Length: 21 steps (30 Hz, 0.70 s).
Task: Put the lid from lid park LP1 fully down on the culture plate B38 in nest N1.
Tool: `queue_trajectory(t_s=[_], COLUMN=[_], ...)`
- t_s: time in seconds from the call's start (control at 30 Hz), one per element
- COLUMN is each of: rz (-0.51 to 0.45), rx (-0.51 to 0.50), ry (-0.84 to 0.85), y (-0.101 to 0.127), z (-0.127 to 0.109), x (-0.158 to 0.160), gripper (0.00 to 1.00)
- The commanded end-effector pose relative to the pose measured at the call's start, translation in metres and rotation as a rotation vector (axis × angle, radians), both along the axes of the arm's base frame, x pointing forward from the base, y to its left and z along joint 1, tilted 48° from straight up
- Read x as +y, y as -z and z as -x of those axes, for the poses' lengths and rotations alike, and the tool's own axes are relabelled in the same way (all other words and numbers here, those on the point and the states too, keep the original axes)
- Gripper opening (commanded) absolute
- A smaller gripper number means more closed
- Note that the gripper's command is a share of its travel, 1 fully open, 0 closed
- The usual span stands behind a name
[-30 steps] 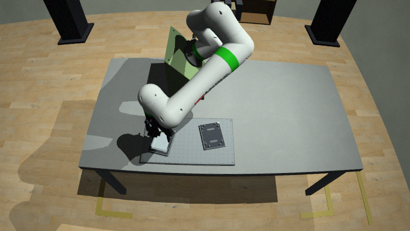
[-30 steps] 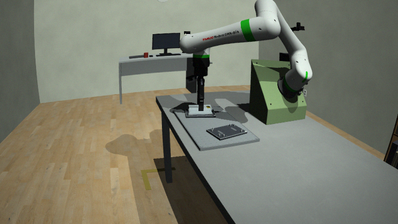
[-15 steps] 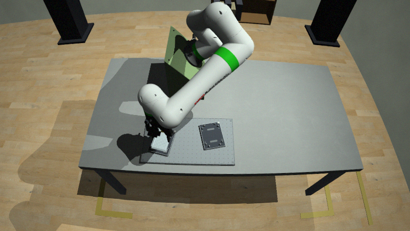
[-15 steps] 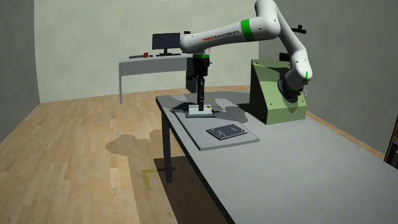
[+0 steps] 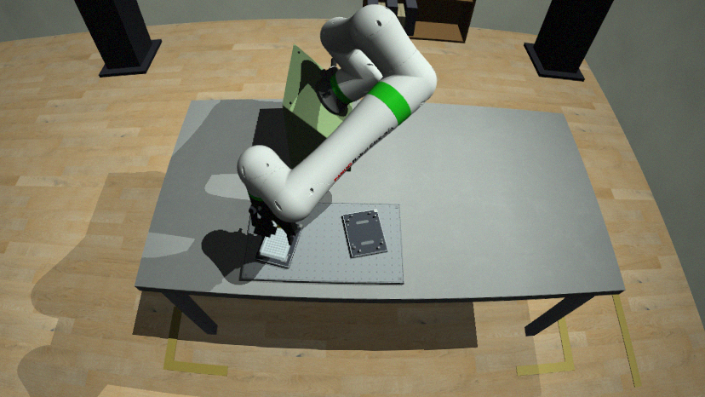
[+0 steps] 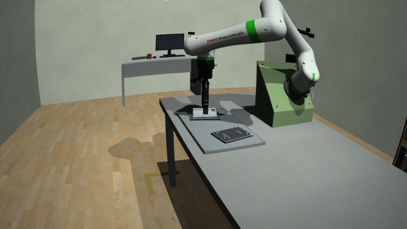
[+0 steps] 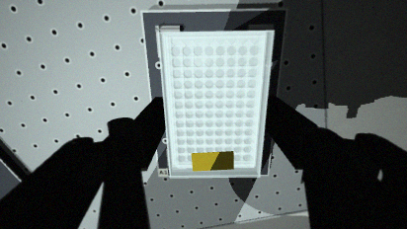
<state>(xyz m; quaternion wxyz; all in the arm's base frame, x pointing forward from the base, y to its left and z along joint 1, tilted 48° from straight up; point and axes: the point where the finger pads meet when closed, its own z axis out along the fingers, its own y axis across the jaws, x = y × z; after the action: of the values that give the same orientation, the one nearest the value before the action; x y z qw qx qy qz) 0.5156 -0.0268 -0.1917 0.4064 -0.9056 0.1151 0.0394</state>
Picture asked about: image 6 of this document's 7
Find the clear plastic lid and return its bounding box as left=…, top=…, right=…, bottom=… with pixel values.
left=193, top=108, right=217, bottom=115

